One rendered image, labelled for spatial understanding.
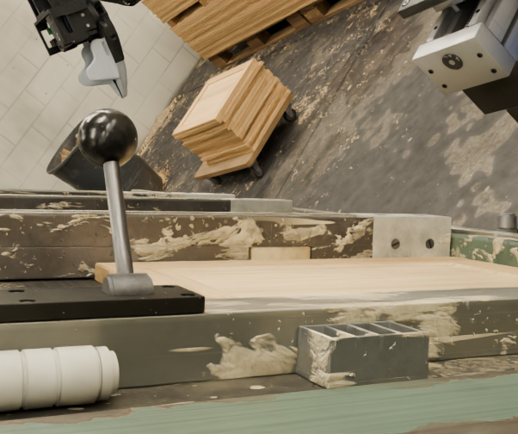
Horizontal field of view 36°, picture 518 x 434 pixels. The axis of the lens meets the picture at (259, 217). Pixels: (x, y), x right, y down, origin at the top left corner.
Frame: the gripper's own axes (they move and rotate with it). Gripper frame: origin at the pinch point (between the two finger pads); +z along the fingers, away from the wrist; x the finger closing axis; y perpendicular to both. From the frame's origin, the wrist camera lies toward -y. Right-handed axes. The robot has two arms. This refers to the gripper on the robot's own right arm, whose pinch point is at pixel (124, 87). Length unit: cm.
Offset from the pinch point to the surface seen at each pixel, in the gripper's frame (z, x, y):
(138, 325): 15, 69, 40
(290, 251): 27.0, 30.8, 4.8
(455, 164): 67, -96, -155
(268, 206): 28.9, -10.9, -21.2
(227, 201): 24.7, -11.8, -14.5
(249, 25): -21, -346, -278
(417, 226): 32.7, 33.1, -13.4
